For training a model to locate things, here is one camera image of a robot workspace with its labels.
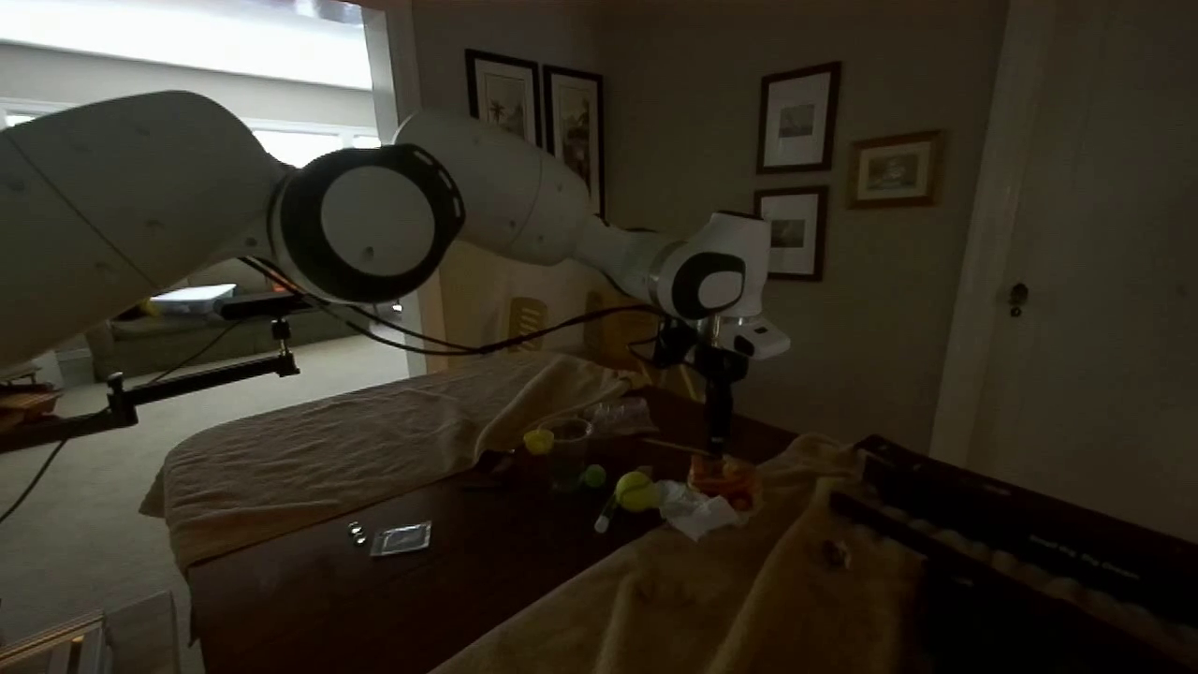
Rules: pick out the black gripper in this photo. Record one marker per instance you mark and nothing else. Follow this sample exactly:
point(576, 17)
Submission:
point(724, 374)

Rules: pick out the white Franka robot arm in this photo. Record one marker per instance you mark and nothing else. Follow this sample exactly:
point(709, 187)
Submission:
point(525, 187)

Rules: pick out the small green toy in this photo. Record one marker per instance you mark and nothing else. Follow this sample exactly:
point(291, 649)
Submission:
point(593, 477)

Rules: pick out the thin wooden stick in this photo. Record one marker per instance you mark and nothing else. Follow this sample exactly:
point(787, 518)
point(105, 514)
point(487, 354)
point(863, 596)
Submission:
point(677, 447)

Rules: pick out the clear plastic bag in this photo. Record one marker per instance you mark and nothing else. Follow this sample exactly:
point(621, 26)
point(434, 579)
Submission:
point(699, 512)

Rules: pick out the crinkled clear wrapper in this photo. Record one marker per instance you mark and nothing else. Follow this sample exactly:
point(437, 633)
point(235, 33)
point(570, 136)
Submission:
point(623, 418)

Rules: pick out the yellow-green tennis ball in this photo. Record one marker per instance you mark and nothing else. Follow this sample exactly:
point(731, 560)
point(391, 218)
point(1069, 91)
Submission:
point(638, 492)

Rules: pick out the small clear cup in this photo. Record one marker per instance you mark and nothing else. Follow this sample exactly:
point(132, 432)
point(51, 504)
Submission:
point(570, 435)

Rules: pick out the small yellow ball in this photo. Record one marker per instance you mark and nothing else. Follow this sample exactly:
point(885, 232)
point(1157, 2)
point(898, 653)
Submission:
point(536, 440)

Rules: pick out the wooden chair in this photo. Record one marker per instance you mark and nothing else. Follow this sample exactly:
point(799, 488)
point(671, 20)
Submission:
point(525, 322)

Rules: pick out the black long box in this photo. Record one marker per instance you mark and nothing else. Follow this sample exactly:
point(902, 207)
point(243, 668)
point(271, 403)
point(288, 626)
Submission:
point(1023, 548)

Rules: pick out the dark door knob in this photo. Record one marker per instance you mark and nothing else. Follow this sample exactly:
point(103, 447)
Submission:
point(1020, 298)

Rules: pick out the white card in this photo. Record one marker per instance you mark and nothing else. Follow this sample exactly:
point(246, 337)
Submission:
point(402, 540)

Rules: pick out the small metal bead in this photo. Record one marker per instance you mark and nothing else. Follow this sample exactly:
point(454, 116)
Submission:
point(360, 540)
point(356, 528)

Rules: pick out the beige wrinkled cloth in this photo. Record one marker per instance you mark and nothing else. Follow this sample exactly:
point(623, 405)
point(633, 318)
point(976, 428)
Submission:
point(323, 452)

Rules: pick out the white door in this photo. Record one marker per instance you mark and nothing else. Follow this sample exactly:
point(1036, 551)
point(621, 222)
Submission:
point(1098, 248)

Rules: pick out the large bright window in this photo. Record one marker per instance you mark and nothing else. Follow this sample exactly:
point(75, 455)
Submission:
point(319, 132)

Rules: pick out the small black picture frame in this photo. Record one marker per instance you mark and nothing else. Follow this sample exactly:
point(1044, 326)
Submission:
point(799, 116)
point(787, 232)

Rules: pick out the wooden picture frame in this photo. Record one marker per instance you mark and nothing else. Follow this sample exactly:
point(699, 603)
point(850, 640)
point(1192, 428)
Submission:
point(898, 168)

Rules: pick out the tall black picture frame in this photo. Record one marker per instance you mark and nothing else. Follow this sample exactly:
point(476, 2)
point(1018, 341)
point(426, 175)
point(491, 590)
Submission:
point(576, 126)
point(502, 95)

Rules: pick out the black camera stand boom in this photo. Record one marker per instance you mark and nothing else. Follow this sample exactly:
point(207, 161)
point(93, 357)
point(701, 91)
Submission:
point(189, 378)

